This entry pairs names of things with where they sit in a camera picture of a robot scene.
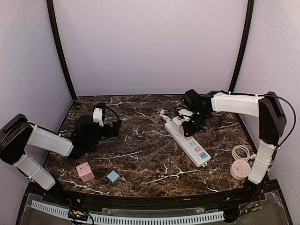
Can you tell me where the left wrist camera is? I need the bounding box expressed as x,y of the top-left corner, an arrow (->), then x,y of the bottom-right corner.
92,103 -> 106,127

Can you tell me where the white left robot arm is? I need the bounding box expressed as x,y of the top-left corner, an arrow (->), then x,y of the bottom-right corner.
0,114 -> 122,192

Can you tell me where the round pink socket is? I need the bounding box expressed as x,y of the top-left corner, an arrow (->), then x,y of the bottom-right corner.
230,160 -> 251,180

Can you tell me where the small pink charger plug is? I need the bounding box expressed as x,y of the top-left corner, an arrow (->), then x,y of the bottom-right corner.
179,128 -> 185,136

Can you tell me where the small blue charger plug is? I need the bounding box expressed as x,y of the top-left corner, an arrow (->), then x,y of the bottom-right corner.
106,170 -> 120,183

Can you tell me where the white multicolour power strip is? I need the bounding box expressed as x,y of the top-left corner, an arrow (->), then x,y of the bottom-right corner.
165,121 -> 211,167

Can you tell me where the small circuit board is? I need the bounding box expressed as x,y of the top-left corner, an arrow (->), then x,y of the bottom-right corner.
67,210 -> 89,221

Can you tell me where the white cube socket adapter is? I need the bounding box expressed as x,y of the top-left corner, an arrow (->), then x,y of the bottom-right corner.
172,116 -> 185,132

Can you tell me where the white slotted cable duct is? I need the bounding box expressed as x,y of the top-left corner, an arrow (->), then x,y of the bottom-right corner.
30,200 -> 225,225

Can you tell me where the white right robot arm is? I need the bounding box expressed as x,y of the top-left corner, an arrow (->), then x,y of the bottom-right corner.
181,89 -> 297,185

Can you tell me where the pink cube socket adapter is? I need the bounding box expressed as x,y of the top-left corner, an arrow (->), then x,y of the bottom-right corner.
76,162 -> 95,182

